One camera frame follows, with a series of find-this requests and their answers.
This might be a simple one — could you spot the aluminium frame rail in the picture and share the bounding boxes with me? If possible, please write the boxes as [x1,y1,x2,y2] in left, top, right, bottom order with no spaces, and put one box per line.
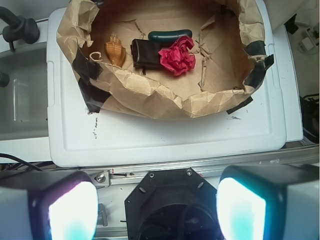
[84,144,320,188]

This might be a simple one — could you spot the white plastic tray lid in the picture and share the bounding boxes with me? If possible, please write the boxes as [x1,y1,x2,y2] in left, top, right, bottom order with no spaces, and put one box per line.
[46,8,287,168]

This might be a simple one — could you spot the crumpled red paper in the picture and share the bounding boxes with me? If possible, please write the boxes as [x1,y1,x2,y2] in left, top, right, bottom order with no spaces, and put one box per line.
[158,36,196,76]

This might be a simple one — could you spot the dark green oblong case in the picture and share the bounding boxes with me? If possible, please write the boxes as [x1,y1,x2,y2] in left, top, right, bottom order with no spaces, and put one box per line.
[148,29,193,44]

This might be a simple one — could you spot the black faucet handle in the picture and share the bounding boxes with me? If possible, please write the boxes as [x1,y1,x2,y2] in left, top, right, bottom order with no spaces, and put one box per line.
[0,6,40,53]

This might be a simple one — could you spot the brown paper bin liner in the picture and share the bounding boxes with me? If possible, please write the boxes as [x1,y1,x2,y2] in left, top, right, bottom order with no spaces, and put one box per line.
[56,0,274,120]

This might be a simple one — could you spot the black octagonal mount plate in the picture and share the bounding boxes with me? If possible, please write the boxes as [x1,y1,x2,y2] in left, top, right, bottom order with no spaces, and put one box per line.
[124,168,224,240]

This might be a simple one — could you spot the golden toy ship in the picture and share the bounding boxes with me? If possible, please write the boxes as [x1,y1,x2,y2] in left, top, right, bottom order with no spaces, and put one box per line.
[104,32,126,67]

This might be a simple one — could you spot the black cable left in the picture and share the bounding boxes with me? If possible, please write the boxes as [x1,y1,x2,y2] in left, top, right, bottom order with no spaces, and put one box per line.
[0,152,55,172]

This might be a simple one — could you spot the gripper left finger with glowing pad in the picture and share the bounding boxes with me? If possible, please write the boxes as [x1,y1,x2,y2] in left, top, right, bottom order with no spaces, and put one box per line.
[0,170,99,240]

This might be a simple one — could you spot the white power adapter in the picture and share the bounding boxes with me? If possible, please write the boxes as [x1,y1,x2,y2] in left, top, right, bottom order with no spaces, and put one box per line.
[298,27,320,53]

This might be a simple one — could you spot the clear plastic container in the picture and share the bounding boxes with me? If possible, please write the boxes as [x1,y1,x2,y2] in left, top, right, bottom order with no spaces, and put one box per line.
[12,78,48,123]

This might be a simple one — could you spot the black leather wallet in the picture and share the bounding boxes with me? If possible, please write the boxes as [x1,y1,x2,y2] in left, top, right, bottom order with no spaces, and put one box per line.
[130,38,165,76]

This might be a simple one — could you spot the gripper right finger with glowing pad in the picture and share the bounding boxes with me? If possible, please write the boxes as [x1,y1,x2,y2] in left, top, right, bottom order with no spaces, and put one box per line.
[216,164,320,240]

